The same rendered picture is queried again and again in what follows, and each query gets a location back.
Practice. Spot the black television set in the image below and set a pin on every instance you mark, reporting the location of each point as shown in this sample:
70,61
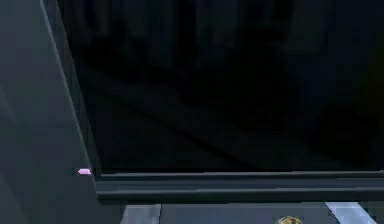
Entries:
216,100

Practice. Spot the small pink flat piece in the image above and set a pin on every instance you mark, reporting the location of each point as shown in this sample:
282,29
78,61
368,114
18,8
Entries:
84,171

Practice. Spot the yellow patterned round object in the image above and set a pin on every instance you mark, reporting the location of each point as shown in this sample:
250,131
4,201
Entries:
289,220

